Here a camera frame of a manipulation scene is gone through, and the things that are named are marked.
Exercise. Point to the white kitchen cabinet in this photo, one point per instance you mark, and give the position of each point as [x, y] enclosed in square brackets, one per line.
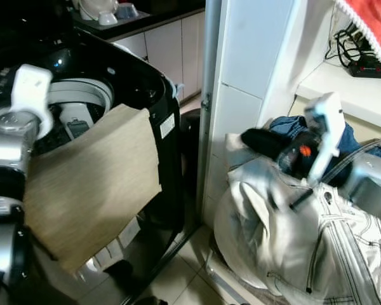
[168, 54]

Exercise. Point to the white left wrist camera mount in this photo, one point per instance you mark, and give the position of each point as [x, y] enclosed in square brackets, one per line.
[30, 89]

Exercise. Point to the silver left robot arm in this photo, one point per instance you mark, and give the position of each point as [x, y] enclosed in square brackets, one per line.
[3, 152]

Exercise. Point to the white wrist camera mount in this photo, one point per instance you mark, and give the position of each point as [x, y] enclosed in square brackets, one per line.
[327, 124]
[30, 89]

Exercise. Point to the white shelf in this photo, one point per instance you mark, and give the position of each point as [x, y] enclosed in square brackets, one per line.
[359, 95]

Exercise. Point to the white washer sticker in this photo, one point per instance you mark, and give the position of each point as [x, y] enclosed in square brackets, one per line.
[167, 126]

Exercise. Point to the grey washer drum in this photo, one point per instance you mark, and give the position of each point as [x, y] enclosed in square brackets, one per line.
[82, 92]

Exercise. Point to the blue jeans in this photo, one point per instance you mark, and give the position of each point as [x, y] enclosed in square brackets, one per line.
[291, 126]

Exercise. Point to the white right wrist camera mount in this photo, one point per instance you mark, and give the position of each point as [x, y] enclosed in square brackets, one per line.
[327, 124]

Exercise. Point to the black power strip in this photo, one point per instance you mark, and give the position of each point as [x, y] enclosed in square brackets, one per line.
[371, 68]

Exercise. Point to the grey metal door frame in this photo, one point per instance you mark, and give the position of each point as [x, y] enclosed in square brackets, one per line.
[209, 76]

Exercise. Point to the beige cloth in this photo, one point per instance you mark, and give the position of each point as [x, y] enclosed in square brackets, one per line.
[92, 184]

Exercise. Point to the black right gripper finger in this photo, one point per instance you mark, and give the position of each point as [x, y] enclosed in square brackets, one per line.
[267, 152]
[263, 137]

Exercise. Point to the red towel with white trim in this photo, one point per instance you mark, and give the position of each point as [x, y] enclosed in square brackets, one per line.
[371, 22]

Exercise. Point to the white bowl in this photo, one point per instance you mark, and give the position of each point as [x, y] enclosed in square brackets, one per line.
[96, 9]

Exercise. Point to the small blue-grey bowl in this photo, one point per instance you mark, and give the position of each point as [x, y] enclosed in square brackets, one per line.
[127, 10]

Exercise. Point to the silver white jacket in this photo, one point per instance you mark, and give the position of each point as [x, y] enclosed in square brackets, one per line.
[286, 241]

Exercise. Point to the black top-load washing machine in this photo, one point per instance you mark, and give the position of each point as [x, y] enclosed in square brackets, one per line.
[168, 184]

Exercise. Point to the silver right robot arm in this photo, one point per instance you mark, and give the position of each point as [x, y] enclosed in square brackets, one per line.
[371, 184]

